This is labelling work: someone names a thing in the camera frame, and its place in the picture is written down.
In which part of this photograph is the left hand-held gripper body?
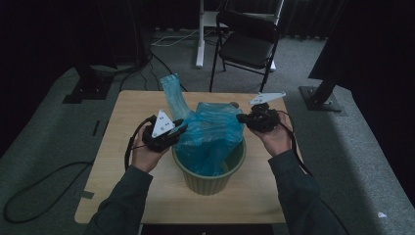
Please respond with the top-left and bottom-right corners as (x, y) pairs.
(141, 110), (184, 154)

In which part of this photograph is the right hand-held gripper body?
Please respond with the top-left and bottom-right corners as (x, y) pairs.
(244, 92), (287, 133)

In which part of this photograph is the blue plastic trash bag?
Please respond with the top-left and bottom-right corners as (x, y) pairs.
(160, 72), (246, 177)

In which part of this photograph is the green ribbed trash bin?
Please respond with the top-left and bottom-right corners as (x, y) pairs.
(171, 136), (248, 196)

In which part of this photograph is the person's right hand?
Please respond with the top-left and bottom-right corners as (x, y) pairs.
(253, 112), (293, 158)

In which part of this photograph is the person's left hand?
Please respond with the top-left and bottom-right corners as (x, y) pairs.
(131, 128), (170, 174)

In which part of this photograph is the black stand base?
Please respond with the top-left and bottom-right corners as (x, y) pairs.
(299, 74), (344, 113)
(62, 63), (115, 105)

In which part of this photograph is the black folding chair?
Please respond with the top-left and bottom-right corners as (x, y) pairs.
(208, 10), (282, 93)

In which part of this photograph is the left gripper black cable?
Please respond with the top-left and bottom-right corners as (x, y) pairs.
(123, 115), (157, 171)

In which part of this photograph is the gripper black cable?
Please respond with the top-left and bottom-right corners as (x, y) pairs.
(277, 110), (350, 235)
(123, 115), (157, 171)

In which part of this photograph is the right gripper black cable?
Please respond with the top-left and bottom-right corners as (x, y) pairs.
(277, 110), (350, 235)

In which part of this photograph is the white floor cable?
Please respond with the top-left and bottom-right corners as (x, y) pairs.
(151, 28), (201, 47)

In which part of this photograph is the black floor cable loop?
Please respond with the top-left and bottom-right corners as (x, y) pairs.
(2, 161), (96, 225)

